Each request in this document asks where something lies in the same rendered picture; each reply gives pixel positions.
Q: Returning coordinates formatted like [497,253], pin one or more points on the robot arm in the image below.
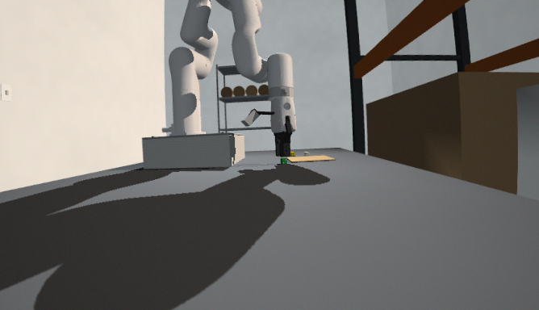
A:
[185,63]

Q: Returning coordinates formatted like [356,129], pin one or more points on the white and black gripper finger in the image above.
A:
[277,140]
[284,147]

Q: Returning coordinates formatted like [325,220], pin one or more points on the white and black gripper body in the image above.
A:
[282,106]

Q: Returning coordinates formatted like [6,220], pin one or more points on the tan square mat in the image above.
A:
[310,158]

